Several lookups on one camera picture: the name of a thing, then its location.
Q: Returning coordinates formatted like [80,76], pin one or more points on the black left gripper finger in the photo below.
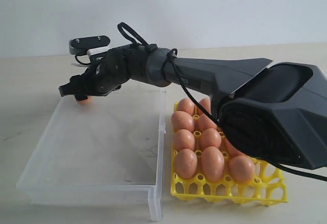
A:
[76,87]

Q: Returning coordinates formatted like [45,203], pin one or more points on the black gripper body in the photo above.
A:
[104,76]

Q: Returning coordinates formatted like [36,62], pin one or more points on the brown egg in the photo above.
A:
[232,151]
[204,123]
[212,163]
[182,120]
[210,137]
[241,168]
[86,101]
[184,139]
[185,163]
[206,104]
[186,105]

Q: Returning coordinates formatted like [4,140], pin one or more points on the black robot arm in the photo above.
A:
[273,112]

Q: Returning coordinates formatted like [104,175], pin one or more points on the clear plastic bin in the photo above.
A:
[106,153]

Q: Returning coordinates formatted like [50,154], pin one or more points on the yellow plastic egg tray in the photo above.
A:
[267,186]

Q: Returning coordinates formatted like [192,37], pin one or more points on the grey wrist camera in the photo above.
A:
[80,46]

